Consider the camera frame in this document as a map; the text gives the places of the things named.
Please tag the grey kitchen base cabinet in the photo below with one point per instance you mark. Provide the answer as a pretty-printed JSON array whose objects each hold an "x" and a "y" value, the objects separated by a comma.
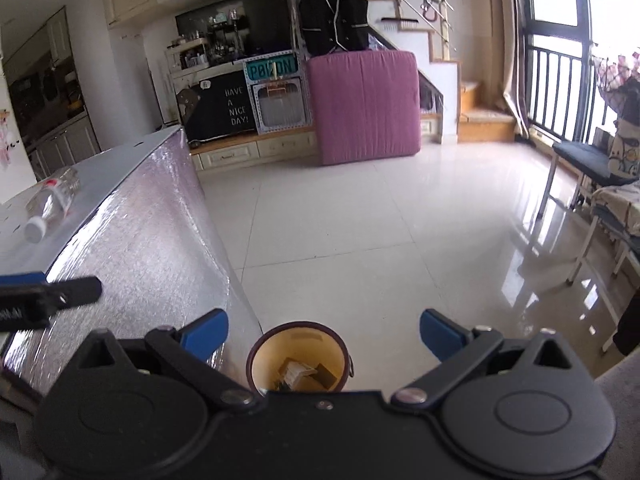
[{"x": 70, "y": 145}]

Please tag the cartoon print cushion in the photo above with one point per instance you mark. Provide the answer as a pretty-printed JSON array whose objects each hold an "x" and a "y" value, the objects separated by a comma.
[{"x": 625, "y": 150}]

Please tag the black television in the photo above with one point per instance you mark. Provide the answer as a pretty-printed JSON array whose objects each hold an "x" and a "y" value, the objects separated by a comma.
[{"x": 265, "y": 20}]

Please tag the white shelf rack with bottles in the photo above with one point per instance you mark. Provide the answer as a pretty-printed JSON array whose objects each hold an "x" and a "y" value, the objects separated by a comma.
[{"x": 187, "y": 57}]

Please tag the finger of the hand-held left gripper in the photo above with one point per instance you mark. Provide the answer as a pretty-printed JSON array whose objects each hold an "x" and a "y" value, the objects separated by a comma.
[{"x": 75, "y": 292}]

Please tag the teal sign plate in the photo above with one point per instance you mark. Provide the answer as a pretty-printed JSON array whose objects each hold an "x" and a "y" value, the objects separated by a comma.
[{"x": 270, "y": 69}]

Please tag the person's grey trouser leg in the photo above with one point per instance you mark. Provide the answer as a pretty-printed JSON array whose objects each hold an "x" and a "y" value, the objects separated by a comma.
[{"x": 622, "y": 410}]

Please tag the wooden staircase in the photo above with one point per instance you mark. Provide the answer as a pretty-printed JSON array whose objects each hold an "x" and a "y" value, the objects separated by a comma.
[{"x": 480, "y": 120}]

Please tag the brown round trash bin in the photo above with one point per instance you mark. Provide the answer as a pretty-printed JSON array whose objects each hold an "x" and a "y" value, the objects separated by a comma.
[{"x": 260, "y": 360}]

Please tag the black framed window with railing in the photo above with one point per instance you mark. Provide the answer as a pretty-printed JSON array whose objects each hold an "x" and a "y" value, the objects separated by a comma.
[{"x": 560, "y": 60}]

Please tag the pink mattress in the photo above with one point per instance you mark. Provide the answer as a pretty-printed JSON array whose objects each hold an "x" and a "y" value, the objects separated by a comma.
[{"x": 365, "y": 110}]

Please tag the black vest white trim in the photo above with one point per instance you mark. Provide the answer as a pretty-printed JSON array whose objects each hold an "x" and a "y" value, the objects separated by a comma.
[{"x": 332, "y": 10}]

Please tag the cream drawer unit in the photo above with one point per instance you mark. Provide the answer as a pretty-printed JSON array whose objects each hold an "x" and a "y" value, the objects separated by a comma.
[{"x": 250, "y": 152}]

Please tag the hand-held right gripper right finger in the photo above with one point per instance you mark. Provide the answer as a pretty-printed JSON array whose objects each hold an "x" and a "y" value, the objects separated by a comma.
[{"x": 440, "y": 332}]

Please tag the white perforated metal cabinet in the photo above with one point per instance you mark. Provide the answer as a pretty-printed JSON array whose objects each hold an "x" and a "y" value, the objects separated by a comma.
[{"x": 280, "y": 110}]

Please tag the beige curtain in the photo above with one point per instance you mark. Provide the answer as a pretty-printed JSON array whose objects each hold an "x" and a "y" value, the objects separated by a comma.
[{"x": 510, "y": 45}]

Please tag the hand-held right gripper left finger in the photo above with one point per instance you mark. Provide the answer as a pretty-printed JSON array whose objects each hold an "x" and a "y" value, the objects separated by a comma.
[{"x": 206, "y": 332}]

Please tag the black lettered board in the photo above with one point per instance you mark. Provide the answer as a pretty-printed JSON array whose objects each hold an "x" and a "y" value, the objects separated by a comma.
[{"x": 220, "y": 110}]

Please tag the clear plastic bottle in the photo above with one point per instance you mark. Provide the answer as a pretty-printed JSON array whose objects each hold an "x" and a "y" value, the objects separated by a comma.
[{"x": 55, "y": 195}]

